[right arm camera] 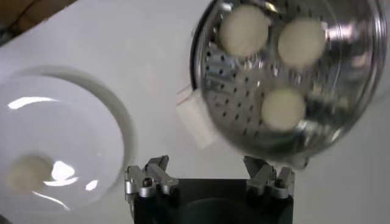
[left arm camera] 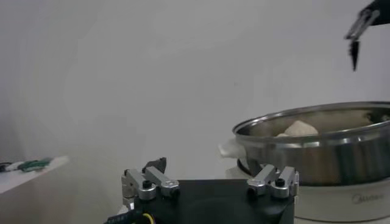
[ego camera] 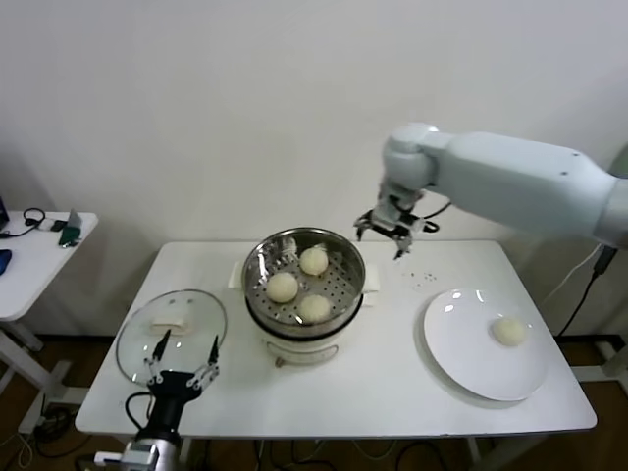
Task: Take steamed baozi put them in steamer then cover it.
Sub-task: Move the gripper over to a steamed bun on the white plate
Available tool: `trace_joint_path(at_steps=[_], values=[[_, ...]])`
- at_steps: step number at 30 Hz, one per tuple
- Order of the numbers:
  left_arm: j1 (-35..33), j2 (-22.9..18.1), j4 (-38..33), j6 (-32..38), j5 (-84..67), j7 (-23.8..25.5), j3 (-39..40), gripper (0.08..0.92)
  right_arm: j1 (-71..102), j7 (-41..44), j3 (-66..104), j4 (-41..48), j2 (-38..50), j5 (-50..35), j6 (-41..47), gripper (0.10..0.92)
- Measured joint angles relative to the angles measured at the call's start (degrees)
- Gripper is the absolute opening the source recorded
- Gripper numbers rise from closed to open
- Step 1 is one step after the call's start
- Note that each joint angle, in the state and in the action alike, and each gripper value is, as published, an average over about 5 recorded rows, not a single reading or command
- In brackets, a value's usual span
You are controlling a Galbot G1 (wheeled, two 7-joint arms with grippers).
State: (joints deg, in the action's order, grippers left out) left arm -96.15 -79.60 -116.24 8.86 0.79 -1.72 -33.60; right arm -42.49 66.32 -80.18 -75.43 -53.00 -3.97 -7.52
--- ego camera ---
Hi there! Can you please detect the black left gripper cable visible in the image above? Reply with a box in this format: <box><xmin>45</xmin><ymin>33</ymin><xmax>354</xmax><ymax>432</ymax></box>
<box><xmin>125</xmin><ymin>392</ymin><xmax>153</xmax><ymax>433</ymax></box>

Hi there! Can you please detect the white round plate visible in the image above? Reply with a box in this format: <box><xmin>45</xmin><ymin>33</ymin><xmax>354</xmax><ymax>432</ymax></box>
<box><xmin>423</xmin><ymin>288</ymin><xmax>549</xmax><ymax>403</ymax></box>

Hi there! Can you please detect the green holder object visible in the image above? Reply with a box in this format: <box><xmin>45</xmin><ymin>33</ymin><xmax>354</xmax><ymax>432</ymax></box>
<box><xmin>59</xmin><ymin>208</ymin><xmax>83</xmax><ymax>249</ymax></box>

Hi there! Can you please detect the glass lid with beige handle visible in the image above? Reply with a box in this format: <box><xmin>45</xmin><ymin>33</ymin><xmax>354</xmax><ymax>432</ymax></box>
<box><xmin>115</xmin><ymin>288</ymin><xmax>229</xmax><ymax>387</ymax></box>

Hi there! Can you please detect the black power adapter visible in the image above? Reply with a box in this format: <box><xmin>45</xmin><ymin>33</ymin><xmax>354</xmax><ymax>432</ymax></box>
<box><xmin>592</xmin><ymin>242</ymin><xmax>620</xmax><ymax>277</ymax></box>

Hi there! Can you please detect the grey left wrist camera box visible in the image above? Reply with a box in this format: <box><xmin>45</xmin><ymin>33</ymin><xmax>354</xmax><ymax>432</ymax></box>
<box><xmin>92</xmin><ymin>439</ymin><xmax>156</xmax><ymax>467</ymax></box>

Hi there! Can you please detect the white adapter cable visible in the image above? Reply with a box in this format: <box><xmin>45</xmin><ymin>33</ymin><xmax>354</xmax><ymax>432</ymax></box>
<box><xmin>539</xmin><ymin>243</ymin><xmax>609</xmax><ymax>305</ymax></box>

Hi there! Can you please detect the black adapter cable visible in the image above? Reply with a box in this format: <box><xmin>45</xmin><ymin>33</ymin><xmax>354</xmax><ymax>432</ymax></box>
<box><xmin>553</xmin><ymin>272</ymin><xmax>601</xmax><ymax>338</ymax></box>

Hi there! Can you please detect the black floor cable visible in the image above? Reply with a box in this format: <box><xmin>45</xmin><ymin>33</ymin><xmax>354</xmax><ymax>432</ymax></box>
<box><xmin>33</xmin><ymin>405</ymin><xmax>75</xmax><ymax>445</ymax></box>

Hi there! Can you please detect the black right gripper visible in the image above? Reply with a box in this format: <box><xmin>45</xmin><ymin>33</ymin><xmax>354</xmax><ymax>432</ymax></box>
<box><xmin>352</xmin><ymin>187</ymin><xmax>425</xmax><ymax>262</ymax></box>

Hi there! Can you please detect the black earphone cable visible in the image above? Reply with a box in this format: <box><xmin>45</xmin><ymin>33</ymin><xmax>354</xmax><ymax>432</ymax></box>
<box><xmin>0</xmin><ymin>207</ymin><xmax>49</xmax><ymax>240</ymax></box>

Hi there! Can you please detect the stainless steel steamer basket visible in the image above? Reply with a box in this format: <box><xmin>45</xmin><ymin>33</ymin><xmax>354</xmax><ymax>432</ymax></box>
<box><xmin>228</xmin><ymin>226</ymin><xmax>382</xmax><ymax>340</ymax></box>

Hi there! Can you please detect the white electric cooker pot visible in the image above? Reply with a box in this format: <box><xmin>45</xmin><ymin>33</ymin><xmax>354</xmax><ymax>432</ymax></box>
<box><xmin>244</xmin><ymin>291</ymin><xmax>377</xmax><ymax>369</ymax></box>

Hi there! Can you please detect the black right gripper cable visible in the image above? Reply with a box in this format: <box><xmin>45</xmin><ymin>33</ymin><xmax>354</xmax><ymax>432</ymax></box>
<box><xmin>416</xmin><ymin>198</ymin><xmax>453</xmax><ymax>233</ymax></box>

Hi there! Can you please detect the dark crumbs scatter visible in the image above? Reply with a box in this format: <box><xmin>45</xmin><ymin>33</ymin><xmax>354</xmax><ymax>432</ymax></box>
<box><xmin>399</xmin><ymin>268</ymin><xmax>439</xmax><ymax>291</ymax></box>

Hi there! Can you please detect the white steamed baozi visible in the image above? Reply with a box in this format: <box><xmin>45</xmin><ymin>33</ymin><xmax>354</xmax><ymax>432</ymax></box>
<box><xmin>297</xmin><ymin>293</ymin><xmax>332</xmax><ymax>325</ymax></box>
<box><xmin>266</xmin><ymin>272</ymin><xmax>299</xmax><ymax>304</ymax></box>
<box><xmin>492</xmin><ymin>317</ymin><xmax>527</xmax><ymax>349</ymax></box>
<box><xmin>298</xmin><ymin>247</ymin><xmax>329</xmax><ymax>277</ymax></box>

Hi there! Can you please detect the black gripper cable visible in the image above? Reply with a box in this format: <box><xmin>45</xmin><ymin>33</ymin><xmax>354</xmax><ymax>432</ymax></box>
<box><xmin>416</xmin><ymin>198</ymin><xmax>453</xmax><ymax>233</ymax></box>
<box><xmin>125</xmin><ymin>392</ymin><xmax>153</xmax><ymax>433</ymax></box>

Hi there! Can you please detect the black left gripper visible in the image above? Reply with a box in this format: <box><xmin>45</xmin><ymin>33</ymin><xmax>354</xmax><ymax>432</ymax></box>
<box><xmin>143</xmin><ymin>328</ymin><xmax>221</xmax><ymax>433</ymax></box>

